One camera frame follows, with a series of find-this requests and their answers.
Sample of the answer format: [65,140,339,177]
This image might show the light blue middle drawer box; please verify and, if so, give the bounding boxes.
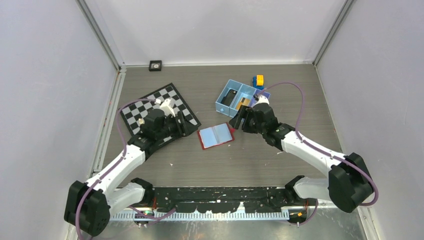
[229,84,256,118]

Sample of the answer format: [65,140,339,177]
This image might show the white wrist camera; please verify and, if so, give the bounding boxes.
[253,95,270,106]
[155,97,176,117]

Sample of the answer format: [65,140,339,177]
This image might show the black white chessboard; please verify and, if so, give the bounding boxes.
[120,83,201,144]

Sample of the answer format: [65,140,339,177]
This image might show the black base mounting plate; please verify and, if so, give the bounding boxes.
[132,183,317,214]

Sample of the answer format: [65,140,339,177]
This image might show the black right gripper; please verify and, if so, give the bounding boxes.
[229,105,266,135]

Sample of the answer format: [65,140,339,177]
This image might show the red leather card holder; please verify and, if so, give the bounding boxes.
[197,122,235,150]

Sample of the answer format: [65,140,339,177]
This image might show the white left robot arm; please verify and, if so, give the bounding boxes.
[64,109,199,237]

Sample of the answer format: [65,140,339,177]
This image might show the light blue left drawer box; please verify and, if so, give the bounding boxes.
[215,79,242,118]

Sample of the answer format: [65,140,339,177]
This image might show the orange card in drawer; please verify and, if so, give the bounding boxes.
[235,97,250,111]

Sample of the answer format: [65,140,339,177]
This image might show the blue orange toy block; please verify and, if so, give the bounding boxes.
[252,74,265,90]

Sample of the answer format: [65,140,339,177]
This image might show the light blue drawer box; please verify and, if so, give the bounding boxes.
[229,84,256,118]
[215,79,242,118]

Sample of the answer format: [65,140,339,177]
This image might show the black card in drawer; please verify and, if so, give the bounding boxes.
[220,89,238,107]

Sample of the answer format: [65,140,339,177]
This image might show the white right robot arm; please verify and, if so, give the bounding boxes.
[229,103,379,213]

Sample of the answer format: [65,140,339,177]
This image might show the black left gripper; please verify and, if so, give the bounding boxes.
[156,111,197,141]

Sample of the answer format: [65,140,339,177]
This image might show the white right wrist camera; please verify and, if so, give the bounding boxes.
[253,95,270,106]

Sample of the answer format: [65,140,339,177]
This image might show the purple drawer box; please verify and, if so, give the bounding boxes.
[248,89,270,107]

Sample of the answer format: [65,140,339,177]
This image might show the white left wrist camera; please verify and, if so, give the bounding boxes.
[155,97,176,117]

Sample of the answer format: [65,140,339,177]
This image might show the black square wall socket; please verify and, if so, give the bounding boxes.
[148,60,163,72]

